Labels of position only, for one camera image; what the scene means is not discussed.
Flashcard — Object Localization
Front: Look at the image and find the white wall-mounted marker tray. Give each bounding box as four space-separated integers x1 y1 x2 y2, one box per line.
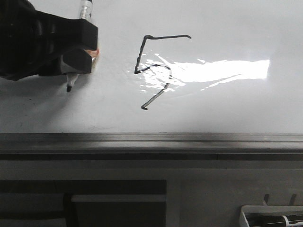
239 205 303 227

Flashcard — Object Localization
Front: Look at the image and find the black marker in tray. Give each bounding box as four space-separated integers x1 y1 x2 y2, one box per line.
248 215 303 227

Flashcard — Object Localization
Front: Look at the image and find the white whiteboard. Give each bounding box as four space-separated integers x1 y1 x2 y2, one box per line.
0 0 303 133

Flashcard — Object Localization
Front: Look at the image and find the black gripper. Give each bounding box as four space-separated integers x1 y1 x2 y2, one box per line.
0 0 98 81

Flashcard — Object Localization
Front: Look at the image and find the white whiteboard marker with tape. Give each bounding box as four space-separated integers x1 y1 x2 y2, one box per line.
66 0 100 92

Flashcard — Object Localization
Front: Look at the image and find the grey aluminium whiteboard frame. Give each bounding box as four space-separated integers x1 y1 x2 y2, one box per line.
0 132 303 161

